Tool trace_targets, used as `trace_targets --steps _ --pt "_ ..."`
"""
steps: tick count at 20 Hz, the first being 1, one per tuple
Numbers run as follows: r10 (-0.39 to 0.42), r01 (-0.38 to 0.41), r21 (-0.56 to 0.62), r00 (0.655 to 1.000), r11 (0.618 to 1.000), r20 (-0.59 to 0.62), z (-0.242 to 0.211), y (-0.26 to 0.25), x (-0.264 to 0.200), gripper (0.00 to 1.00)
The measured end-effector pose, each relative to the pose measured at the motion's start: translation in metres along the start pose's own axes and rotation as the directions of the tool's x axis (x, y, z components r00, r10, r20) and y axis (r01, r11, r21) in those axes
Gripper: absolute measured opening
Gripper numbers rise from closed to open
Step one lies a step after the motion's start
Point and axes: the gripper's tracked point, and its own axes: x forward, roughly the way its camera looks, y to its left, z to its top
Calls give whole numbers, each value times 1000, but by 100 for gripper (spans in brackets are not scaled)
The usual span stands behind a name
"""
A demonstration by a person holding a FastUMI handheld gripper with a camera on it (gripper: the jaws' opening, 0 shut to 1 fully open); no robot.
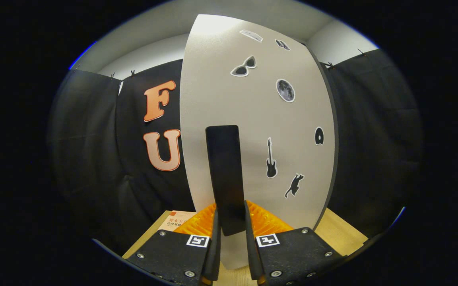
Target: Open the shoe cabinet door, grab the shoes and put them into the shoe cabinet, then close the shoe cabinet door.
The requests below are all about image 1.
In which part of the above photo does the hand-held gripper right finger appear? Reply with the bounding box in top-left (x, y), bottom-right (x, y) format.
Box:
top-left (244, 200), bottom-right (347, 286)

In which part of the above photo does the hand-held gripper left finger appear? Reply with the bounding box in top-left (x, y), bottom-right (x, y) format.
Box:
top-left (125, 203), bottom-right (222, 286)

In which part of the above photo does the black door handle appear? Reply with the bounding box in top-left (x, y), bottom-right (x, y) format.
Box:
top-left (206, 125), bottom-right (247, 237)

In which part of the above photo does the white shoe cabinet door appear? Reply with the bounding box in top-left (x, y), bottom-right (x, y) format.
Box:
top-left (179, 14), bottom-right (336, 271)

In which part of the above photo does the orange and white book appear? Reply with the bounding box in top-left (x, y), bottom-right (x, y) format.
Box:
top-left (157, 210), bottom-right (198, 234)

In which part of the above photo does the black backdrop cloth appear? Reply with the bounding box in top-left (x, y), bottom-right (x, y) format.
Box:
top-left (48, 48), bottom-right (424, 255)

